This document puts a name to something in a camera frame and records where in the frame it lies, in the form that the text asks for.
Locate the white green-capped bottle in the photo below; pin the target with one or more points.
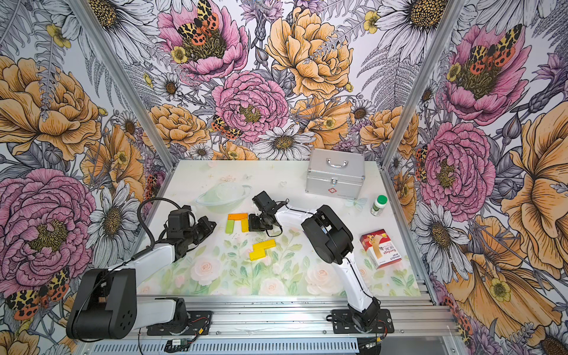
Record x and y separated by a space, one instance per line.
379 205

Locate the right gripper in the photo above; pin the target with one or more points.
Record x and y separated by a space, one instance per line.
253 226

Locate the lime green block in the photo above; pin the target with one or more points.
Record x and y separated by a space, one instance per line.
230 226

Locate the red bandage box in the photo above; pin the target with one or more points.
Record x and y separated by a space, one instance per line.
380 249

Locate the yellow long block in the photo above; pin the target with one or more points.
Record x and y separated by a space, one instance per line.
257 255
265 245

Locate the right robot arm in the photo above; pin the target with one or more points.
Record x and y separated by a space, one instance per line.
332 241

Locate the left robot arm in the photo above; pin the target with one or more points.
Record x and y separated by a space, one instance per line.
107 306

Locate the yellow small block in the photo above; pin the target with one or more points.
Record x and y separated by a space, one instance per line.
244 226

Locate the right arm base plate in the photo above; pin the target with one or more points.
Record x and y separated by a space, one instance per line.
345 321

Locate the silver metal case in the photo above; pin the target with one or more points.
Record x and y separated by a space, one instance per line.
335 174

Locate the clear glass bowl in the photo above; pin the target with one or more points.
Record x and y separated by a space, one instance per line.
224 197

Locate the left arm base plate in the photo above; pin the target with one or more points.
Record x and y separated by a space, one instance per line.
191 324

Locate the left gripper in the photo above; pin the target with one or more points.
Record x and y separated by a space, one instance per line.
208 230

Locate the orange block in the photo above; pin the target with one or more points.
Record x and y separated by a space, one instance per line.
238 216

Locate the aluminium rail frame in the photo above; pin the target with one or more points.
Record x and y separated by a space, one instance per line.
299 325

